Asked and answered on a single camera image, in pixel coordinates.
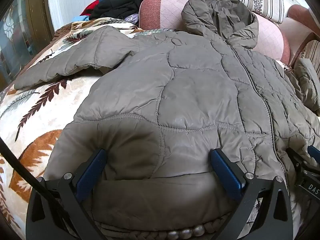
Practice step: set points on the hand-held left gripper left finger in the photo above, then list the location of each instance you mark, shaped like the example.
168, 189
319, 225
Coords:
92, 171

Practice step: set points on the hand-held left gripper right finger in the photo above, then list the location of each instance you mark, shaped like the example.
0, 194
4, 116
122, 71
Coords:
226, 172

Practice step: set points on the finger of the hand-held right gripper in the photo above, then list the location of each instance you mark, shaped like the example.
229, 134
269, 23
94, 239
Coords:
314, 152
296, 158

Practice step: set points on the olive quilted hooded jacket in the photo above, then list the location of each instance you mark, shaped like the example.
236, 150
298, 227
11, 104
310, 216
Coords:
190, 100

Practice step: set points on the leaf print plush blanket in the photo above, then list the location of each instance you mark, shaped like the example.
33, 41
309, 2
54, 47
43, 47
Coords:
37, 120

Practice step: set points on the square striped floral cushion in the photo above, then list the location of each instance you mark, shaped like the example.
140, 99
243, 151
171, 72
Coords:
313, 52

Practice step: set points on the pink sofa armrest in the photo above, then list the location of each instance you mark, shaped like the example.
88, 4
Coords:
297, 25

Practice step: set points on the light blue cloth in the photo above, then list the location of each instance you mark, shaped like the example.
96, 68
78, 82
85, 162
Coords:
81, 18

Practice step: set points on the wooden glass-paned door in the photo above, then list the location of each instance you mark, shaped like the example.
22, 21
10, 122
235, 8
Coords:
17, 32

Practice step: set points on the purple cloth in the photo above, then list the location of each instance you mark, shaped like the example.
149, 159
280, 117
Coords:
132, 18

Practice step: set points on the red garment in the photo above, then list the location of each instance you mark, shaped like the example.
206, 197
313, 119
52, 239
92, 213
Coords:
90, 8

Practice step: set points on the black garment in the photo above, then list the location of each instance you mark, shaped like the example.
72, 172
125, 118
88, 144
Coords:
117, 5

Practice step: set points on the pink bolster cushion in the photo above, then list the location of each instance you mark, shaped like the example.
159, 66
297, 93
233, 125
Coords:
162, 10

